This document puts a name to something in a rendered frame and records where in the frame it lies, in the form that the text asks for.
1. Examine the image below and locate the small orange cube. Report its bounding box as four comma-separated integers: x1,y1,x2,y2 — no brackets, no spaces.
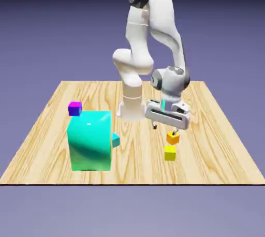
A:
166,131,180,145

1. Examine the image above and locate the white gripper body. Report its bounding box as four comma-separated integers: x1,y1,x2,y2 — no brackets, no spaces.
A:
144,99,191,130

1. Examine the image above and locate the small cyan cube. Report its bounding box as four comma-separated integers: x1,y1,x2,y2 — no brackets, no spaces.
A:
112,132,121,149

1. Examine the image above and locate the small purple cube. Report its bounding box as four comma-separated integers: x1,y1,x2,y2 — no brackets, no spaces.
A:
68,101,83,116

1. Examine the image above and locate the large turquoise box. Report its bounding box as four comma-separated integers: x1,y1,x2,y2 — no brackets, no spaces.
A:
66,110,112,172

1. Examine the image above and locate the small yellow cube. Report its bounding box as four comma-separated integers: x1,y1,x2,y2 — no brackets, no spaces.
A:
164,145,177,161

